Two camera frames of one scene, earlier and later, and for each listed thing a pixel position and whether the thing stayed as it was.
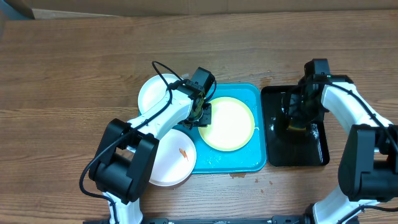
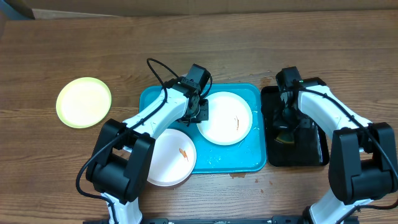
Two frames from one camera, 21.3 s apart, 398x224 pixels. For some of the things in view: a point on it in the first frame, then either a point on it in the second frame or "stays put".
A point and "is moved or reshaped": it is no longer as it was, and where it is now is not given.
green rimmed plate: [232, 125] to [83, 102]
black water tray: [291, 147] stays put
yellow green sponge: [295, 128] is moved or reshaped
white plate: [175, 158] stays put
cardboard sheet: [57, 9] stays put
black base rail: [271, 219] stays put
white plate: [153, 89] to [230, 117]
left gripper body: [203, 118] stays put
